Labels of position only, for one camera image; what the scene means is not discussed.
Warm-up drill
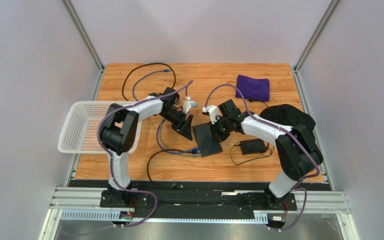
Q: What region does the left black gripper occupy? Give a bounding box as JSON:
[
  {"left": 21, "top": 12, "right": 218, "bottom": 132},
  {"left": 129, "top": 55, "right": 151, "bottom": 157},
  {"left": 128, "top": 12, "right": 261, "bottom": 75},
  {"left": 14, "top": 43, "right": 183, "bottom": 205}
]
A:
[{"left": 160, "top": 108, "right": 194, "bottom": 142}]

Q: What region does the black network switch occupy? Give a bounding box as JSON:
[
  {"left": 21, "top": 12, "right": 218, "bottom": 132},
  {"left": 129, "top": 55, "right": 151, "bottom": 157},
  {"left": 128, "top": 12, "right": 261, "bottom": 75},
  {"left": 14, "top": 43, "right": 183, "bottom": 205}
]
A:
[{"left": 192, "top": 123, "right": 223, "bottom": 158}]

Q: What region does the thin black power cord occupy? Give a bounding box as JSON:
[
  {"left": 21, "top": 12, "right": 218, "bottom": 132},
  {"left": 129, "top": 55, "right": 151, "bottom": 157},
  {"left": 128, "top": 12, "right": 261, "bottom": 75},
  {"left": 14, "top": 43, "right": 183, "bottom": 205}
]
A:
[{"left": 229, "top": 139, "right": 275, "bottom": 166}]

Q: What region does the grey ethernet cable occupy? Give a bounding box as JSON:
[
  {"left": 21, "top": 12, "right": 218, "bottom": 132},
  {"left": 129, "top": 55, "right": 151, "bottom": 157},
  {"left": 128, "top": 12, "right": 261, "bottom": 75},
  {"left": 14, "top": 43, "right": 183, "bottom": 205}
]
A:
[{"left": 160, "top": 99, "right": 201, "bottom": 158}]

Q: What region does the black ethernet cable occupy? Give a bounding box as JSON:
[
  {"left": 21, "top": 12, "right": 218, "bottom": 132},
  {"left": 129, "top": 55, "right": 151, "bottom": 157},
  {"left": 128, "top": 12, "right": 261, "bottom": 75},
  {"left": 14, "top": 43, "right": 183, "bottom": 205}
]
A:
[{"left": 146, "top": 149, "right": 200, "bottom": 191}]

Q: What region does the black cable teal plug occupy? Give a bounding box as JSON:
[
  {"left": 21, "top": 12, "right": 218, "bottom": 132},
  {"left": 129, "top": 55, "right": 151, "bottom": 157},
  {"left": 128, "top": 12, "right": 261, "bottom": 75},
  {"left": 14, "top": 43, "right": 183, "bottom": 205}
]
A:
[{"left": 121, "top": 62, "right": 177, "bottom": 101}]

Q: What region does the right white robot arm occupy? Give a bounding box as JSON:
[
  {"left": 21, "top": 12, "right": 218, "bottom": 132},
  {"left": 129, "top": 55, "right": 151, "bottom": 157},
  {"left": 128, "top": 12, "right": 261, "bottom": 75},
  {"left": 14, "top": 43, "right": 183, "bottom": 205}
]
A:
[{"left": 202, "top": 100, "right": 324, "bottom": 209}]

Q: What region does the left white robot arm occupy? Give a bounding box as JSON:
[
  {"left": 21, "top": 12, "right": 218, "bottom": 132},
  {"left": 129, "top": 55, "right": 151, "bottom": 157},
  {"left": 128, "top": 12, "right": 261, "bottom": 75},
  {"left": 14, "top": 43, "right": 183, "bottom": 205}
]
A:
[{"left": 97, "top": 87, "right": 198, "bottom": 206}]

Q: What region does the black power adapter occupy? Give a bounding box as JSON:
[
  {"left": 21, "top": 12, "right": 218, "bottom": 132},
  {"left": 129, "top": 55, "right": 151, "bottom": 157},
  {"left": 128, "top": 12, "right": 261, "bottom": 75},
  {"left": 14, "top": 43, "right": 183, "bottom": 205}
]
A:
[{"left": 239, "top": 138, "right": 269, "bottom": 155}]

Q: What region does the purple cloth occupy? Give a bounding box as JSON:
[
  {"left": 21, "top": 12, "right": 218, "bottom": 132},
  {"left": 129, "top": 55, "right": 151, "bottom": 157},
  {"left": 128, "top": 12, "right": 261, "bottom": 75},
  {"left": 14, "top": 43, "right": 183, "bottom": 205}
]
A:
[{"left": 236, "top": 75, "right": 270, "bottom": 102}]

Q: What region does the black round cap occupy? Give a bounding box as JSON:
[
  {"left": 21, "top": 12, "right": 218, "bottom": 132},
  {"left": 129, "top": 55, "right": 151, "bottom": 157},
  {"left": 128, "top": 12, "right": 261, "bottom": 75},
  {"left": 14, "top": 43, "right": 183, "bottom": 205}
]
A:
[{"left": 259, "top": 104, "right": 316, "bottom": 140}]

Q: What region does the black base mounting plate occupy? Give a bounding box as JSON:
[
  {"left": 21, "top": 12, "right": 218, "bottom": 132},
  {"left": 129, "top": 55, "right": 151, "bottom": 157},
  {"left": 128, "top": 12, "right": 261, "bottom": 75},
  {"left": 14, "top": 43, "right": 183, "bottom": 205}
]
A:
[{"left": 100, "top": 180, "right": 300, "bottom": 220}]

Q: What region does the white plastic basket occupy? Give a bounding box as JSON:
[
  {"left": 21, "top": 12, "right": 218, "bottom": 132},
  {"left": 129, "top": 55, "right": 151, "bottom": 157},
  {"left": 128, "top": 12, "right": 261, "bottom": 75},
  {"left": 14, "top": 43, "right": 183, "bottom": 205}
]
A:
[{"left": 57, "top": 101, "right": 133, "bottom": 154}]

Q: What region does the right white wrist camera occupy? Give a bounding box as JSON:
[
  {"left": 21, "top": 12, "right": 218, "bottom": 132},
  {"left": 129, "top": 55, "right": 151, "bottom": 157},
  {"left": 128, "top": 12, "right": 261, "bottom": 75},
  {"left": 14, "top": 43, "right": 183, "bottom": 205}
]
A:
[{"left": 202, "top": 105, "right": 222, "bottom": 125}]

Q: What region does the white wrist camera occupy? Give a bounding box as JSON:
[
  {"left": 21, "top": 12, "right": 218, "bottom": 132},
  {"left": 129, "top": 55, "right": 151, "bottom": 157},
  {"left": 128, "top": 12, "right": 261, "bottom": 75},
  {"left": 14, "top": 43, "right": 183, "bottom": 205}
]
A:
[
  {"left": 182, "top": 98, "right": 198, "bottom": 114},
  {"left": 202, "top": 105, "right": 222, "bottom": 125}
]

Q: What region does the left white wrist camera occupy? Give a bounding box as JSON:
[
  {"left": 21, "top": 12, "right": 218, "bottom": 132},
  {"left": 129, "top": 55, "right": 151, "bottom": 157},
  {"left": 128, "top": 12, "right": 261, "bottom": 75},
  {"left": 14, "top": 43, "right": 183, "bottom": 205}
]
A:
[{"left": 182, "top": 98, "right": 198, "bottom": 114}]

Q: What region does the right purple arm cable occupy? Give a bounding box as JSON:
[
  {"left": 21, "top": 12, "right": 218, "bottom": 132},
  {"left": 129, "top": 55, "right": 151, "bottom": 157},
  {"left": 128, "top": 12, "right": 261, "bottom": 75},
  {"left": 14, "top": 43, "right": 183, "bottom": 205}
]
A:
[{"left": 204, "top": 83, "right": 321, "bottom": 233}]

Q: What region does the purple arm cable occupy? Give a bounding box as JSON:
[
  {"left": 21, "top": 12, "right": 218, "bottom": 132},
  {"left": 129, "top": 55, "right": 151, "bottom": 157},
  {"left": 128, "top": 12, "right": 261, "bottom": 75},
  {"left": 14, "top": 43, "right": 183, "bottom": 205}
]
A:
[
  {"left": 97, "top": 79, "right": 194, "bottom": 229},
  {"left": 204, "top": 83, "right": 321, "bottom": 233}
]

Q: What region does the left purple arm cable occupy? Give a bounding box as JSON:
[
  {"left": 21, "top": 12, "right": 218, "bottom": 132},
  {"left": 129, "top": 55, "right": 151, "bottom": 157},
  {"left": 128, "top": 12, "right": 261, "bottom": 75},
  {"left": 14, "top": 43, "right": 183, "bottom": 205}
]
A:
[{"left": 97, "top": 79, "right": 194, "bottom": 229}]

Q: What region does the aluminium frame rail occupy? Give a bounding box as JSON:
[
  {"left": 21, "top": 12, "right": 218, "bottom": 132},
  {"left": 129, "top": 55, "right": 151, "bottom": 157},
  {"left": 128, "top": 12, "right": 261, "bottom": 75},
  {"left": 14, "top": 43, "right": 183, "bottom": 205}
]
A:
[{"left": 39, "top": 187, "right": 359, "bottom": 240}]

